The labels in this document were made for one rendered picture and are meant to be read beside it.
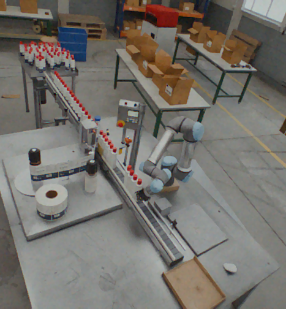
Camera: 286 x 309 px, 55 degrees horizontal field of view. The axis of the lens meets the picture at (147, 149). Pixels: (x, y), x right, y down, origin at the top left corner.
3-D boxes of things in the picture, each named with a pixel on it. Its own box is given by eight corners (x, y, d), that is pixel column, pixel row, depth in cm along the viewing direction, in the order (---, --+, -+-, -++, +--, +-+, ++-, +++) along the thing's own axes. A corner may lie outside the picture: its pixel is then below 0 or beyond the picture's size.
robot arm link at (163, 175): (158, 163, 187) (149, 173, 180) (173, 171, 182) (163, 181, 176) (158, 171, 192) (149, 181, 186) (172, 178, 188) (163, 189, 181)
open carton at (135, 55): (123, 58, 477) (126, 36, 455) (146, 58, 496) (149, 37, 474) (131, 67, 451) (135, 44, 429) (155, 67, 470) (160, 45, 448)
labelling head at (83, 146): (78, 144, 249) (79, 121, 234) (92, 142, 256) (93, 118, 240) (84, 154, 240) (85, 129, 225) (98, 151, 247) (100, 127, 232)
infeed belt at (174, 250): (77, 127, 278) (77, 124, 276) (85, 125, 282) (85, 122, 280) (171, 265, 175) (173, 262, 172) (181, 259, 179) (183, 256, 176)
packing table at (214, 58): (169, 64, 725) (176, 33, 679) (195, 65, 755) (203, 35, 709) (212, 105, 568) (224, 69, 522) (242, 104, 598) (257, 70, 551)
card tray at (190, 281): (161, 274, 169) (163, 271, 167) (193, 257, 183) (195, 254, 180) (191, 322, 151) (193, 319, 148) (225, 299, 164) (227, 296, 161)
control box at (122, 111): (117, 120, 217) (120, 99, 206) (138, 124, 218) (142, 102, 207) (116, 127, 209) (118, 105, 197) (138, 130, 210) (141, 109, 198)
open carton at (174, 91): (150, 93, 384) (155, 67, 362) (181, 91, 406) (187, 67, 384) (163, 106, 358) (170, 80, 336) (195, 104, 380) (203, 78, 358)
